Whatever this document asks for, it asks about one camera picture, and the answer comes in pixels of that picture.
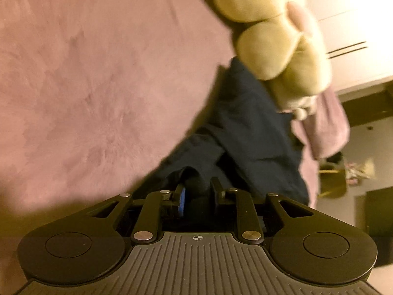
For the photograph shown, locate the purple plush bed blanket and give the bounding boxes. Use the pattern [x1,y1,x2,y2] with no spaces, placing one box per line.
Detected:
[1,0,233,294]

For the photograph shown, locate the white fluffy plush toy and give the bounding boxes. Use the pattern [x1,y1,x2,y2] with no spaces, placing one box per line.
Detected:
[267,81,317,120]

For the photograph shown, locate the cream flower plush pillow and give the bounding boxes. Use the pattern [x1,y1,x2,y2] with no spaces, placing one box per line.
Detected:
[212,0,332,98]

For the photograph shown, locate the white wardrobe with handles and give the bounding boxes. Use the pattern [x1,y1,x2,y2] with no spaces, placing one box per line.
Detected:
[307,0,392,94]

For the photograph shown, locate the yellow wooden side table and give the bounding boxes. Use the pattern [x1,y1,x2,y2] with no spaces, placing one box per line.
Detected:
[316,158,377,199]

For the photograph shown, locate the purple pillow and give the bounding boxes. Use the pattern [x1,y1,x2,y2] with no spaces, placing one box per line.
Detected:
[291,88,350,208]

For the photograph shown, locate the navy blue jacket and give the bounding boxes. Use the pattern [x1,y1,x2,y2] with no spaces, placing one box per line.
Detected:
[133,57,310,205]

